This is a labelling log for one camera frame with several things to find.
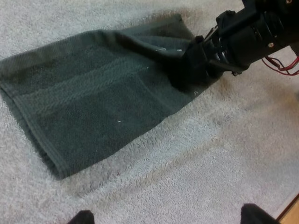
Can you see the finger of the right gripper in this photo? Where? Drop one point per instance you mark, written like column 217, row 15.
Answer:
column 194, row 78
column 196, row 56

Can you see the grey-green towel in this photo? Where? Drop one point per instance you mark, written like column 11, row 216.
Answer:
column 81, row 98

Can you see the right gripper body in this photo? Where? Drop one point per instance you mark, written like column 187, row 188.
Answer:
column 252, row 30

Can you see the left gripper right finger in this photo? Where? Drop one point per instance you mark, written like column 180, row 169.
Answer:
column 254, row 215

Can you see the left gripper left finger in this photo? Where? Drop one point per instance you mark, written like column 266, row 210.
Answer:
column 84, row 218

